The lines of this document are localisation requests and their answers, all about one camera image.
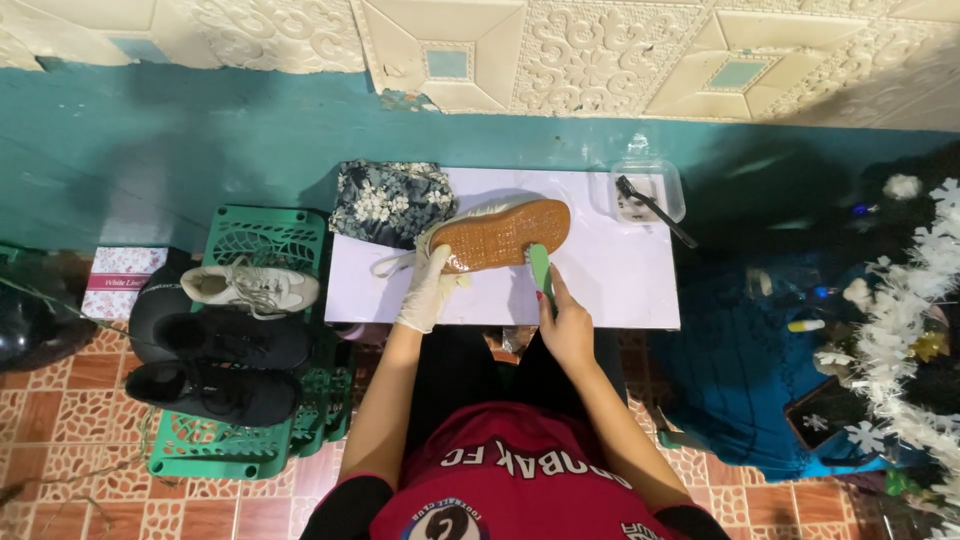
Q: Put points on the black helmet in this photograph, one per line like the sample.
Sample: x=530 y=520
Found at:
x=37 y=322

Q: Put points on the dark phone with snowflake case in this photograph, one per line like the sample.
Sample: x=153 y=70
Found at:
x=825 y=412

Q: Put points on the red football jersey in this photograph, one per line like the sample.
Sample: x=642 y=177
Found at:
x=517 y=480

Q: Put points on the clear plastic container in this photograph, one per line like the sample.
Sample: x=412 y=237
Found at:
x=645 y=191

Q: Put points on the person's left hand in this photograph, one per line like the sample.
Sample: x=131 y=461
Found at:
x=424 y=294

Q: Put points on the yellow and white tube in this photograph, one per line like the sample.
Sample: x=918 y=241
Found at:
x=806 y=325

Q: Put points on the white sneaker with brown sole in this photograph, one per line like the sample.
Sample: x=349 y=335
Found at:
x=502 y=234

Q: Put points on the gold star ornament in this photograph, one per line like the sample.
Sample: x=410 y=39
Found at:
x=928 y=346

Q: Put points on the blue knitted cloth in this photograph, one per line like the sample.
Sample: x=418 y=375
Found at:
x=735 y=367

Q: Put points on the pink floral box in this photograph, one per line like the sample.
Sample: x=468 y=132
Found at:
x=120 y=289

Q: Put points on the dark floral cloth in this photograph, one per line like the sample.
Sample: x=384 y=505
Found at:
x=390 y=201

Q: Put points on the black trousers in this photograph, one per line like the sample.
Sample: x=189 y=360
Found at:
x=465 y=375

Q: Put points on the black round bag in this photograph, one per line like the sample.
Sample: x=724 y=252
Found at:
x=154 y=307

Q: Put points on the black toothbrush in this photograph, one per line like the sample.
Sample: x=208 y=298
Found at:
x=654 y=210

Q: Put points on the green plastic crate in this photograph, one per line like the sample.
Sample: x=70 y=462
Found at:
x=270 y=240

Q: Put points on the white laced sneaker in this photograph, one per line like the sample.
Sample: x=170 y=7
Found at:
x=251 y=289

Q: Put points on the green scrubbing brush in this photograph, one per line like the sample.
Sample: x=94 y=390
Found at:
x=539 y=264

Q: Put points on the person's right hand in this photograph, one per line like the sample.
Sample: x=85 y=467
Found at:
x=570 y=330

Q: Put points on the white tinsel garland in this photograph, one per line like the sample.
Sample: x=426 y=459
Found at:
x=911 y=300

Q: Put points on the person's left fingers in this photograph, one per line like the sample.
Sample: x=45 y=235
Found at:
x=435 y=259

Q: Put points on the black sneaker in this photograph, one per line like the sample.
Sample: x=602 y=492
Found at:
x=232 y=337
x=214 y=391

